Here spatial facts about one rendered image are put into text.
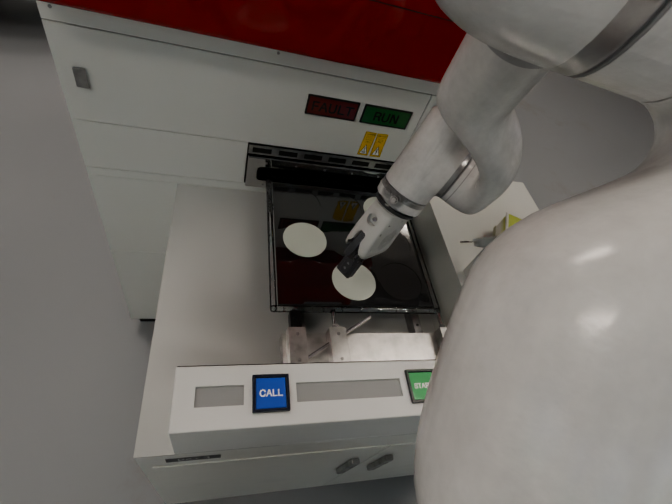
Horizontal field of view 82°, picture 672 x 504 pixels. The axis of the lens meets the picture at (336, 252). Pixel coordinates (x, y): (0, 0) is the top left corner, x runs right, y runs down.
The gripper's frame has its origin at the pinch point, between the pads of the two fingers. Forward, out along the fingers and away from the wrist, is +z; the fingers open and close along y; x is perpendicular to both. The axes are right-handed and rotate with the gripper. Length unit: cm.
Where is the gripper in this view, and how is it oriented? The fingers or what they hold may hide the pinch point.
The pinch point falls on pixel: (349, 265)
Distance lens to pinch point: 73.2
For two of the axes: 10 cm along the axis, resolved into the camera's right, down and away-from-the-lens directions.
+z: -4.9, 7.0, 5.2
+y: 5.7, -1.9, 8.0
